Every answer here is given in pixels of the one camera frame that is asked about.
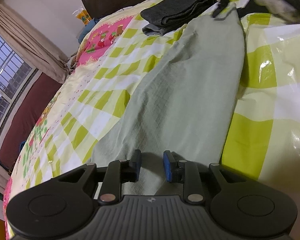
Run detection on light green pants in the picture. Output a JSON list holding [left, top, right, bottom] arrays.
[[91, 7, 245, 195]]

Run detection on folded dark grey garment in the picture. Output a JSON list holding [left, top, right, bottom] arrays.
[[140, 0, 217, 36]]

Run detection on checkered yellow-green bed sheet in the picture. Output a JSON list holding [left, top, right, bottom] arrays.
[[2, 0, 300, 240]]

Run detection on blue cloth near headboard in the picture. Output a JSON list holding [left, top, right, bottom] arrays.
[[78, 18, 99, 44]]

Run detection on right beige curtain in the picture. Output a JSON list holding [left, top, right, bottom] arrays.
[[0, 3, 69, 84]]

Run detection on barred window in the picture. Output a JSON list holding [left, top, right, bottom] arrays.
[[0, 36, 37, 130]]

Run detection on orange snack bag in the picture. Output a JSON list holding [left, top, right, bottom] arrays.
[[72, 7, 92, 25]]

